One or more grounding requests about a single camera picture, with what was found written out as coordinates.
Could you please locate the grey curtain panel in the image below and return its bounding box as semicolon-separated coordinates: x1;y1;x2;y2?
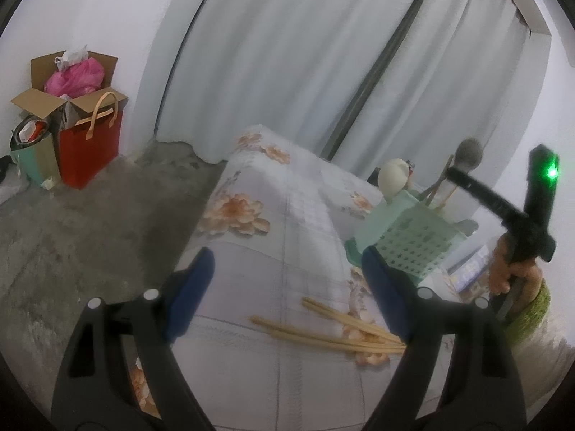
135;0;445;165
330;0;540;198

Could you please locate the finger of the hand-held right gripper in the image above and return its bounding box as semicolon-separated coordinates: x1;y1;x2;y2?
447;167;528;234

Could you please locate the green plastic utensil basket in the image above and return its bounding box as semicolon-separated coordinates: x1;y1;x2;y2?
345;189;473;286

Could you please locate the person's right hand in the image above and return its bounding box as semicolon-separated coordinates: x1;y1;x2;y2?
489;236;542;297

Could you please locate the cream plastic spoon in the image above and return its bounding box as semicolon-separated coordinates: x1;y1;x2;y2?
378;158;410;199

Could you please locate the tan bamboo chopstick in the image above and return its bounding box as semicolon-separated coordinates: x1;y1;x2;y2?
268;330;407;355
302;297;396;339
250;317;407;350
305;303;403;346
422;173;447;205

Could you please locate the red gift bag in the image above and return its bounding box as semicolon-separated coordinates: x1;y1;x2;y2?
58;91;125;190

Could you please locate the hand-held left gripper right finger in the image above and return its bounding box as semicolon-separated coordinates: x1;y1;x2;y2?
360;246;527;431

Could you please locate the pink plastic bag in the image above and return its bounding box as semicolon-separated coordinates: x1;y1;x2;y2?
45;57;105;98

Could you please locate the brown cardboard box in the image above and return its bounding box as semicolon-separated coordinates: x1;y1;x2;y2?
10;51;129;144

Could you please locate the floral tablecloth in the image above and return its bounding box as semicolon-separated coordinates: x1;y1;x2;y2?
130;126;495;431

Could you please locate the white plastic bag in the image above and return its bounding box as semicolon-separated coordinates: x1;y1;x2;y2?
55;45;89;73

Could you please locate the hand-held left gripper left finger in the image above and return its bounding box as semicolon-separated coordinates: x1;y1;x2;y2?
51;247;216;431

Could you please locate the blue printed box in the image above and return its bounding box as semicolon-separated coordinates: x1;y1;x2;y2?
445;246;492;299

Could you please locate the teal paper bag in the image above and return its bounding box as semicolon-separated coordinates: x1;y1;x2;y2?
10;117;62;189

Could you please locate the metal spoon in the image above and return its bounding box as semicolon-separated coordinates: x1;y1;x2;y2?
455;138;484;172

